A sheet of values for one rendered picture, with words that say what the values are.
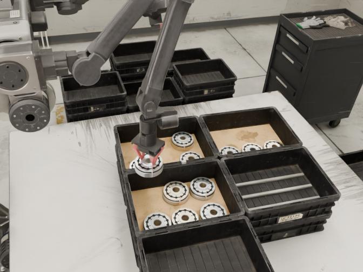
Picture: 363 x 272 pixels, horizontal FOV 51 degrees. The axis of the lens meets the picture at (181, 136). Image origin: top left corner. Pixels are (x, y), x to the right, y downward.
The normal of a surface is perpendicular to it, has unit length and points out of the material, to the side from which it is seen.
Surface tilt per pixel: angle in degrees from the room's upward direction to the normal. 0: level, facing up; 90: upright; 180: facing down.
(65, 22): 90
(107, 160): 0
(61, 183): 0
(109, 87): 0
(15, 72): 90
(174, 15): 79
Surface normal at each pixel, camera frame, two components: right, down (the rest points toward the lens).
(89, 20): 0.33, 0.62
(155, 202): 0.06, -0.76
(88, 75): 0.33, 0.44
